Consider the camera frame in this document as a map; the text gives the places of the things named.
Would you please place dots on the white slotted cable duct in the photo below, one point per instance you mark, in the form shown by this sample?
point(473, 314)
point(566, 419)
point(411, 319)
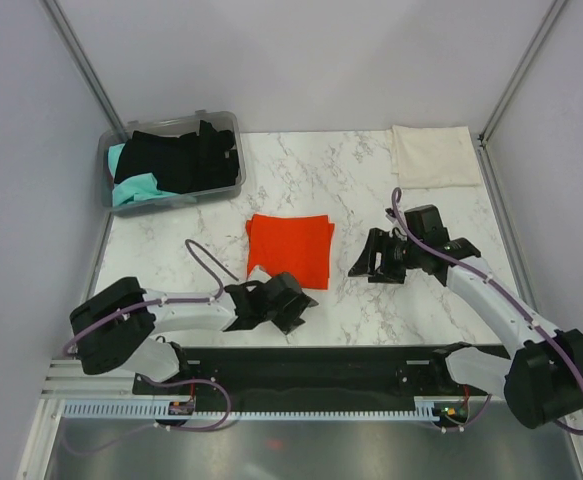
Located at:
point(418, 410)

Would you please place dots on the orange t-shirt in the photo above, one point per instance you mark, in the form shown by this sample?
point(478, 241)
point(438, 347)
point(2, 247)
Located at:
point(300, 246)

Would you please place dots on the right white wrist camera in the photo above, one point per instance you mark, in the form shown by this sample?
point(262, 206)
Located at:
point(391, 217)

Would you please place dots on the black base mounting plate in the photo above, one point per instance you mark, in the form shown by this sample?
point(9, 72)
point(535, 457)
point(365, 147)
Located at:
point(311, 377)

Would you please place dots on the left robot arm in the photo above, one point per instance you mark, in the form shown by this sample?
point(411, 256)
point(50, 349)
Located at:
point(118, 327)

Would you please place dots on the teal garment in bin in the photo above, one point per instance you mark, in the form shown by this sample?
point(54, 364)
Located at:
point(137, 188)

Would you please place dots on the black garment in bin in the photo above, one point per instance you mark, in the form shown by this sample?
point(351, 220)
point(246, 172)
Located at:
point(192, 162)

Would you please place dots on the left aluminium frame post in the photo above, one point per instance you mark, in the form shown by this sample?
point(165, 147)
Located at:
point(72, 43)

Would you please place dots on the clear plastic storage bin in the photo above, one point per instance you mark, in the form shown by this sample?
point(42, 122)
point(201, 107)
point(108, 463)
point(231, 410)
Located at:
point(220, 120)

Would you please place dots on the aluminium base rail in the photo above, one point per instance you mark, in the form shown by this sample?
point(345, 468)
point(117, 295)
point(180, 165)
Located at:
point(65, 379)

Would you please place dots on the right aluminium frame post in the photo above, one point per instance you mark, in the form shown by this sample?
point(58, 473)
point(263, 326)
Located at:
point(528, 58)

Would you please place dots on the aluminium frame post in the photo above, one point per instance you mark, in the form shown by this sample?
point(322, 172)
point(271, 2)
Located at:
point(528, 58)
point(72, 43)

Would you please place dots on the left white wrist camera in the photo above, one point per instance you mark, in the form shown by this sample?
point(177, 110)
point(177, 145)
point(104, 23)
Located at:
point(258, 274)

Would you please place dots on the cream folded cloth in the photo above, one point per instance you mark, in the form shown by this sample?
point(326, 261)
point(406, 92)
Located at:
point(431, 158)

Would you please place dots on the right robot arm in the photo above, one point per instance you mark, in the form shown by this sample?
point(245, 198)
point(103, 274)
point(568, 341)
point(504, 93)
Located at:
point(541, 377)

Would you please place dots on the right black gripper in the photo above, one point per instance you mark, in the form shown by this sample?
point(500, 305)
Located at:
point(378, 241)

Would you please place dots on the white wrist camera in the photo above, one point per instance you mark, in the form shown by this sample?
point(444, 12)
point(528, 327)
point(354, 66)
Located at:
point(391, 217)
point(258, 274)

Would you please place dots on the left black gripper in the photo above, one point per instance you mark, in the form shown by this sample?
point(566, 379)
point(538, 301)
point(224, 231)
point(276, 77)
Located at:
point(291, 319)

